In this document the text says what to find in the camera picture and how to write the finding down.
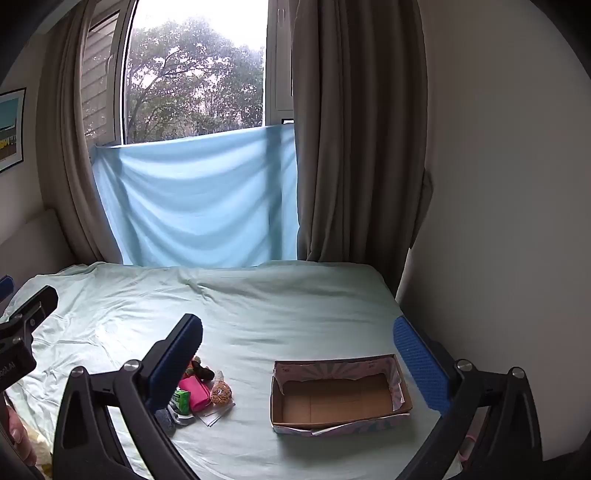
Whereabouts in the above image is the person's left hand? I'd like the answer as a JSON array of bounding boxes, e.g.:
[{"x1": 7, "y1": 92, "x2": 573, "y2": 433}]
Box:
[{"x1": 0, "y1": 401, "x2": 38, "y2": 467}]

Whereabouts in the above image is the white cloth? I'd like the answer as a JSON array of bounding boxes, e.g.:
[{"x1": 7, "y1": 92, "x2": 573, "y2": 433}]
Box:
[{"x1": 196, "y1": 401, "x2": 236, "y2": 428}]

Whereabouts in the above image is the pink pouch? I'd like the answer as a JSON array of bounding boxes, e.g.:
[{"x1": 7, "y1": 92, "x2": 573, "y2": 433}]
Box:
[{"x1": 178, "y1": 376, "x2": 214, "y2": 412}]

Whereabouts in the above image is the wall poster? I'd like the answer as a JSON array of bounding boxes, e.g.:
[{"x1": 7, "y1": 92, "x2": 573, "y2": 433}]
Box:
[{"x1": 0, "y1": 88, "x2": 26, "y2": 174}]

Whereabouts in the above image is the light blue hanging cloth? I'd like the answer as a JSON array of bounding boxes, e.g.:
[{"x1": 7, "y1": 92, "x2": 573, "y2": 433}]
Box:
[{"x1": 92, "y1": 124, "x2": 301, "y2": 268}]

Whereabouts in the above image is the dark plush toy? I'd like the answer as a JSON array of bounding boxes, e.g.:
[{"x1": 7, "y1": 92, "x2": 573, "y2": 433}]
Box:
[{"x1": 191, "y1": 356, "x2": 215, "y2": 381}]

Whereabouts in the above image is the cardboard box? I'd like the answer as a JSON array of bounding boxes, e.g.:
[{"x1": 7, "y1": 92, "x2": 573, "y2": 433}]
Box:
[{"x1": 269, "y1": 354, "x2": 414, "y2": 437}]

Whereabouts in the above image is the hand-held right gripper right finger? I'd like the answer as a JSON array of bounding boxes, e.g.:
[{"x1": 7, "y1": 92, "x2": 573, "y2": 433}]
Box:
[{"x1": 392, "y1": 316, "x2": 543, "y2": 480}]

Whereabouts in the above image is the beige curtain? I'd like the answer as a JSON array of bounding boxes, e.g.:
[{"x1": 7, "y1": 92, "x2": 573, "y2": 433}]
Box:
[
  {"x1": 37, "y1": 0, "x2": 139, "y2": 264},
  {"x1": 291, "y1": 0, "x2": 435, "y2": 266}
]

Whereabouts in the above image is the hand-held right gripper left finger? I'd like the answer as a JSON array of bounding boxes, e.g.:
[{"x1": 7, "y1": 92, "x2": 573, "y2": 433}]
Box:
[{"x1": 52, "y1": 314, "x2": 204, "y2": 480}]

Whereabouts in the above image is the light green bed sheet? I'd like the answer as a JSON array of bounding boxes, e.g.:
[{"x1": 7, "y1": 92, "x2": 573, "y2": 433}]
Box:
[{"x1": 0, "y1": 261, "x2": 462, "y2": 480}]

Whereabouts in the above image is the tree outside window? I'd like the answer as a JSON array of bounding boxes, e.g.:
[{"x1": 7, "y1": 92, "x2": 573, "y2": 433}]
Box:
[{"x1": 126, "y1": 18, "x2": 266, "y2": 144}]

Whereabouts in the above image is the beige padded headboard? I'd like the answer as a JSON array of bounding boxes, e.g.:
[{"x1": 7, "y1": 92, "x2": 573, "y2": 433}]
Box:
[{"x1": 0, "y1": 208, "x2": 77, "y2": 287}]

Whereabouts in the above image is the grey blue sock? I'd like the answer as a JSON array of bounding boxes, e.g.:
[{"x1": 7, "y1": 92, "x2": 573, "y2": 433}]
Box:
[{"x1": 154, "y1": 408, "x2": 177, "y2": 435}]

